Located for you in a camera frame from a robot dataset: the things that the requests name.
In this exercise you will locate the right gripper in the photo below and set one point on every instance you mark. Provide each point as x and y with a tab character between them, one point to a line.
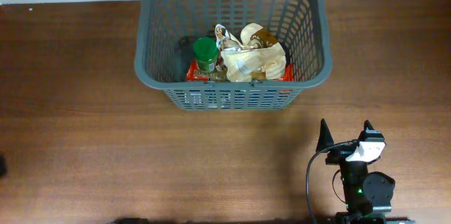
339	154

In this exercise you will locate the beige plastic bag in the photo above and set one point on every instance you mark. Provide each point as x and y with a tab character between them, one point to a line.
242	64

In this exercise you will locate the orange spaghetti packet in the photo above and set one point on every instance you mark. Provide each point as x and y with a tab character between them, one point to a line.
194	74

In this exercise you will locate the green lid seasoning jar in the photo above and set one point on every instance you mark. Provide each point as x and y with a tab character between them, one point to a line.
205	54

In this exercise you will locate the blue tissue multipack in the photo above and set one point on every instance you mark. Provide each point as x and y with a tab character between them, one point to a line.
234	99

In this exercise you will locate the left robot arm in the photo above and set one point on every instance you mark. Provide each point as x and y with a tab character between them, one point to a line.
3	166

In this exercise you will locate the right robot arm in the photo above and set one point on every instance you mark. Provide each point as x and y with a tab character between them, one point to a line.
367	195

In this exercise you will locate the grey plastic basket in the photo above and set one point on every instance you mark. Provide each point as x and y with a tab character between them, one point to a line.
168	29

